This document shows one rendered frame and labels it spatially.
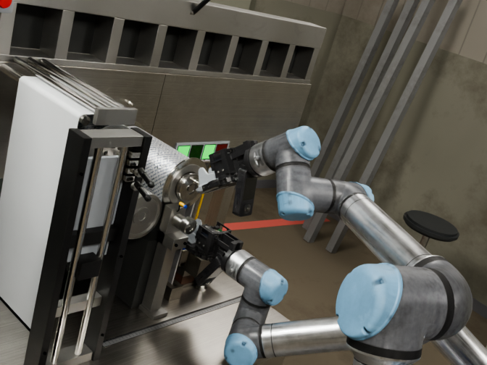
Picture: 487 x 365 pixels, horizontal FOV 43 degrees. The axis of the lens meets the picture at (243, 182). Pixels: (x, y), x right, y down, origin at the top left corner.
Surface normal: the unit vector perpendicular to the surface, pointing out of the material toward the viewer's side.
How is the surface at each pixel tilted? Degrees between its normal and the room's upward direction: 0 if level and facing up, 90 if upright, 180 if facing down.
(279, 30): 90
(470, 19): 90
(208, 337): 0
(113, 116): 90
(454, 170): 90
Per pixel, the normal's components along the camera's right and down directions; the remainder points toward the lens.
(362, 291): -0.87, -0.25
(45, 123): -0.65, 0.07
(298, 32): 0.71, 0.42
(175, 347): 0.27, -0.91
